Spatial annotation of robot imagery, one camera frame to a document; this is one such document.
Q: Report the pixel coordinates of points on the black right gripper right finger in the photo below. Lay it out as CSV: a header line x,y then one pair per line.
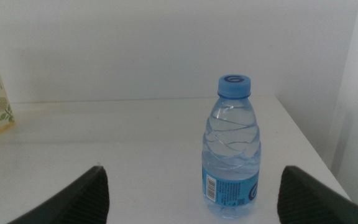
x,y
306,202

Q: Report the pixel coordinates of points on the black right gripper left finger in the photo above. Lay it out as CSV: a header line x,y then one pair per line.
x,y
79,202

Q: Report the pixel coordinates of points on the clear water bottle blue cap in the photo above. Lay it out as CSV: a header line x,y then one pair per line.
x,y
232,149

